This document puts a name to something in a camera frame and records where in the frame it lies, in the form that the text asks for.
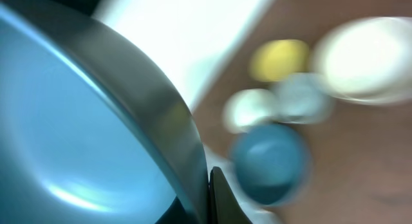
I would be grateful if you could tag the dark blue bowl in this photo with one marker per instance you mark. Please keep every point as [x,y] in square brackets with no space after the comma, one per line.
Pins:
[271,163]
[92,131]

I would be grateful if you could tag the yellow small bowl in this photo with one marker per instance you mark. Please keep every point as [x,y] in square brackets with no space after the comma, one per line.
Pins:
[276,60]

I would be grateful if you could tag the large cream bowl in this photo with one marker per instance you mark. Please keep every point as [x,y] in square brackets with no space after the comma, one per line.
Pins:
[366,61]

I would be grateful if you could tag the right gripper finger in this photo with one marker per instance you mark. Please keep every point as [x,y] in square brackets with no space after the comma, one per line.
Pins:
[223,206]

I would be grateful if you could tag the white small bowl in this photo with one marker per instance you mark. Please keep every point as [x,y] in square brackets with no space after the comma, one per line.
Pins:
[248,108]

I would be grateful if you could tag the grey small bowl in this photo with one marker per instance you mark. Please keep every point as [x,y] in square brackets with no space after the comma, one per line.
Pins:
[300,101]

